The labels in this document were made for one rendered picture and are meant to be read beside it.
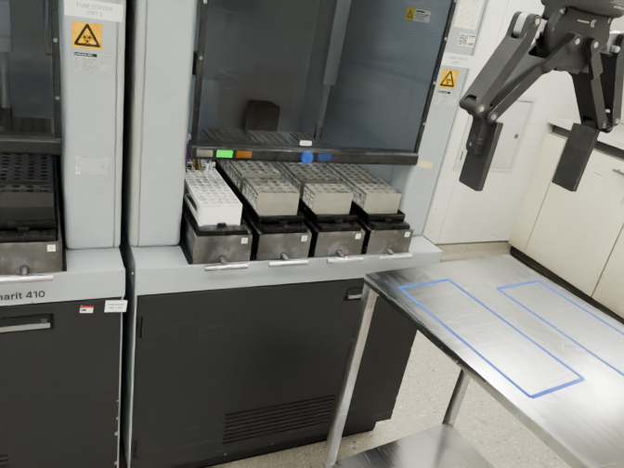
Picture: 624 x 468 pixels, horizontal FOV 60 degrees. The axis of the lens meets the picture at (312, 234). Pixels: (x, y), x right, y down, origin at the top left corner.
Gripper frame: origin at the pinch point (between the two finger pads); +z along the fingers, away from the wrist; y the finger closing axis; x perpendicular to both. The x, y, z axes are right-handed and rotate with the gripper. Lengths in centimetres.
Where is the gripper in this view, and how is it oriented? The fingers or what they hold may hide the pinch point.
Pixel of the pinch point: (522, 176)
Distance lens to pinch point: 61.7
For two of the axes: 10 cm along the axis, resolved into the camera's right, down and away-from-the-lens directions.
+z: -1.7, 9.0, 4.1
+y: 9.0, -0.3, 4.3
